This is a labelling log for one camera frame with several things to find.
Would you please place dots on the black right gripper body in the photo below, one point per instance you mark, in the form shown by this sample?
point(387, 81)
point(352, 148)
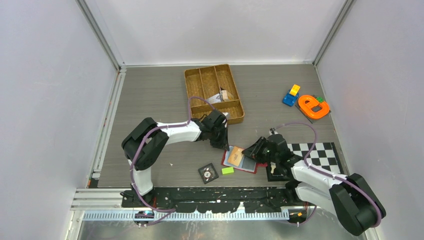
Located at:
point(274, 157)

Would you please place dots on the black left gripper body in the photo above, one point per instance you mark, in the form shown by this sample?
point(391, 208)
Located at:
point(217, 139)

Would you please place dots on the gold orange credit card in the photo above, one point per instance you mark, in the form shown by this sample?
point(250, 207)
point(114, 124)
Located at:
point(235, 156)

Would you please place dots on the red leather card holder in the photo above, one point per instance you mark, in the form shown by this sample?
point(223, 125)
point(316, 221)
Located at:
point(247, 165)

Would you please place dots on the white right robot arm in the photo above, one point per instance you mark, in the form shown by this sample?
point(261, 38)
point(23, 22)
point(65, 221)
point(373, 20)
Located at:
point(348, 197)

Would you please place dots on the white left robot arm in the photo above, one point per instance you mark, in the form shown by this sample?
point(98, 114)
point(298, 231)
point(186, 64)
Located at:
point(145, 143)

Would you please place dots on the wooden chess piece lower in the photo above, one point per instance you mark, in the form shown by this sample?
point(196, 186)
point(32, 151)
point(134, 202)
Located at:
point(272, 169)

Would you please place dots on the green rectangular block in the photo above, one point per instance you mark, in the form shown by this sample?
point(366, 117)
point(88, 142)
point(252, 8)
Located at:
point(227, 170)

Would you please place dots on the woven wicker divided tray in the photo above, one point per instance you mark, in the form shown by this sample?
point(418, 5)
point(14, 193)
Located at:
point(204, 82)

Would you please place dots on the black white chessboard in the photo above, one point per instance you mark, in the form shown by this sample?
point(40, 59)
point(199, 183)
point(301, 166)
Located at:
point(324, 155)

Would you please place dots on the poker chip in black case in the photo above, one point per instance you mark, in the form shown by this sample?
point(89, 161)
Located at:
point(208, 173)

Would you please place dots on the blue toy brick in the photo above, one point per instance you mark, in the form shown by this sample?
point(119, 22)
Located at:
point(290, 99)

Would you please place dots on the yellow toy brick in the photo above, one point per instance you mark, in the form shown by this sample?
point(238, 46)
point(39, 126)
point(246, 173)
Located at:
point(294, 90)

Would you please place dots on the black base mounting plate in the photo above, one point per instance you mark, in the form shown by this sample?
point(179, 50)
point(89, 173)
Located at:
point(218, 200)

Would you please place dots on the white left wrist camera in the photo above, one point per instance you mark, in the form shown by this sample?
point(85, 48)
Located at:
point(227, 115)

